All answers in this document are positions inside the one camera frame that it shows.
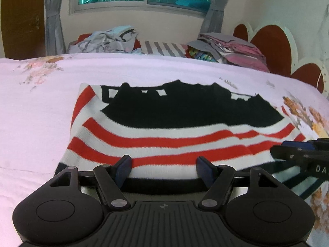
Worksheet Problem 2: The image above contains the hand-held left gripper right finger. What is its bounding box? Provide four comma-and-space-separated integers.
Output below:
197, 156, 283, 212

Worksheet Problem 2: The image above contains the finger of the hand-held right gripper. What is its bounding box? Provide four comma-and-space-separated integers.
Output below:
270, 145, 313, 170
281, 138, 329, 152

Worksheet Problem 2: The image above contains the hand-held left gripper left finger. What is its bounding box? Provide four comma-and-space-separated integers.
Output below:
48, 155, 132, 212

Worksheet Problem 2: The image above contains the striped knit sweater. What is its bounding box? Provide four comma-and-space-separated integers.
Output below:
54, 80, 326, 202

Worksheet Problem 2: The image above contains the stack of folded pink clothes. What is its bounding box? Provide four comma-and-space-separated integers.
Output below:
187, 32, 271, 73

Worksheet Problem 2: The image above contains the pile of grey clothes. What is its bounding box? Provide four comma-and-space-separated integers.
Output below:
67, 25, 141, 55

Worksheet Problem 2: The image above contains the scalloped brown headboard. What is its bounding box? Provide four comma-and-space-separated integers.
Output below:
233, 23, 326, 93

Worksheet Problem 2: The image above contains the pink floral bed sheet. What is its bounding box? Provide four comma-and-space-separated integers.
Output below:
0, 53, 329, 247

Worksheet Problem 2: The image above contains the colourful printed cloth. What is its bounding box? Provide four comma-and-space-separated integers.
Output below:
188, 46, 219, 63

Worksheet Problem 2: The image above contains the grey striped cloth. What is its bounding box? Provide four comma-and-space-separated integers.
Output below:
140, 41, 190, 57

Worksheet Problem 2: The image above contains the grey curtain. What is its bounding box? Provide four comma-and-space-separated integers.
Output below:
42, 0, 66, 55
200, 0, 241, 35

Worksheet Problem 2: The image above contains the teal cloth on windowsill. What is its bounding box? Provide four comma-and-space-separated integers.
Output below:
175, 0, 210, 10

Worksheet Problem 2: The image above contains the brown wooden door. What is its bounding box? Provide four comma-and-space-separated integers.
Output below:
0, 0, 47, 59

